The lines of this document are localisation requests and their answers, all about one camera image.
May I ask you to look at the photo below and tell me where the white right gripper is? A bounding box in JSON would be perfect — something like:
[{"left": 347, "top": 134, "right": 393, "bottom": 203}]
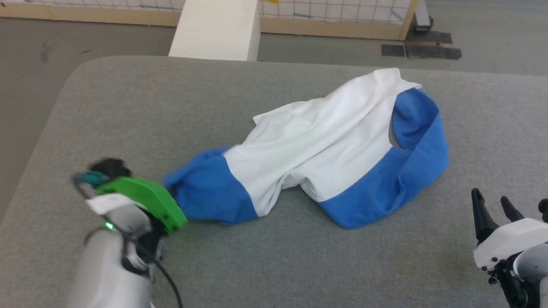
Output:
[{"left": 471, "top": 188, "right": 548, "bottom": 271}]

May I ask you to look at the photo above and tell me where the white box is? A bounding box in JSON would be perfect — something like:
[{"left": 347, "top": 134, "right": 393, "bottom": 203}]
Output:
[{"left": 168, "top": 0, "right": 261, "bottom": 62}]

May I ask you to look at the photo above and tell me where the lemon print partition panel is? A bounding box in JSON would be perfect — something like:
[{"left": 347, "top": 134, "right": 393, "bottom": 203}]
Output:
[{"left": 0, "top": 0, "right": 419, "bottom": 41}]

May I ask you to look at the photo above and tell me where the grey metal partition stand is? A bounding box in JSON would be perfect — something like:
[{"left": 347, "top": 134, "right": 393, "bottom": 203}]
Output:
[{"left": 413, "top": 0, "right": 434, "bottom": 33}]

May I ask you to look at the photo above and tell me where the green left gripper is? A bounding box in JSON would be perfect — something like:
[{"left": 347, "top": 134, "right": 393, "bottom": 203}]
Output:
[{"left": 95, "top": 177, "right": 188, "bottom": 234}]

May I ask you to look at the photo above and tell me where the white and blue shirt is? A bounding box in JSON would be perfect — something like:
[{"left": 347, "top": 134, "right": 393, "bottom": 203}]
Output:
[{"left": 164, "top": 68, "right": 450, "bottom": 230}]

